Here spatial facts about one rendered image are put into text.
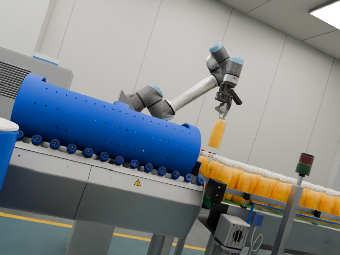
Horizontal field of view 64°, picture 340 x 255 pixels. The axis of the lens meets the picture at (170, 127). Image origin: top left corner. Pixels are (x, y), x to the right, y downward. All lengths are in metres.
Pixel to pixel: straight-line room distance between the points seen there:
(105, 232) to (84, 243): 0.17
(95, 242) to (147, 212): 0.97
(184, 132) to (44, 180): 0.69
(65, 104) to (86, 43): 3.05
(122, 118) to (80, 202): 0.44
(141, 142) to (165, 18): 3.41
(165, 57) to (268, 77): 1.91
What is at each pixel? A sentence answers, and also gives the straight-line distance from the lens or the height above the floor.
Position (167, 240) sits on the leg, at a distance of 1.56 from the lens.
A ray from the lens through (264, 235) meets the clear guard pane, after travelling 1.60.
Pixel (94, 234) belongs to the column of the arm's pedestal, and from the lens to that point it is 2.32.
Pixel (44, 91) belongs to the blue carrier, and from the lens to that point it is 1.30.
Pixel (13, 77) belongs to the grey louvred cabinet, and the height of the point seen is 1.20.
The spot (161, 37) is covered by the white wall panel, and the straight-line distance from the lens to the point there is 4.46.
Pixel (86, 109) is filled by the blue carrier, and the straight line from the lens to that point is 1.29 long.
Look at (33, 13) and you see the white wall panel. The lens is 4.11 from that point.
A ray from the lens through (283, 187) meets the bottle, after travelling 1.73.
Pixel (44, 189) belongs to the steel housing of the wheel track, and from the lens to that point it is 1.37.
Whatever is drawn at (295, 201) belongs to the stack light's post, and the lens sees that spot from 1.50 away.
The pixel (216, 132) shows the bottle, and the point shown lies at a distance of 1.68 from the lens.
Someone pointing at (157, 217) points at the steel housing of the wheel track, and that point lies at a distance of 1.48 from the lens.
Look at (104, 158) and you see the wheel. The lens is 1.33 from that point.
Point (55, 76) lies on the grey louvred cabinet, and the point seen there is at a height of 1.34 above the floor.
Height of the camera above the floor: 1.18
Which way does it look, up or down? level
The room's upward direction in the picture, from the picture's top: 17 degrees clockwise
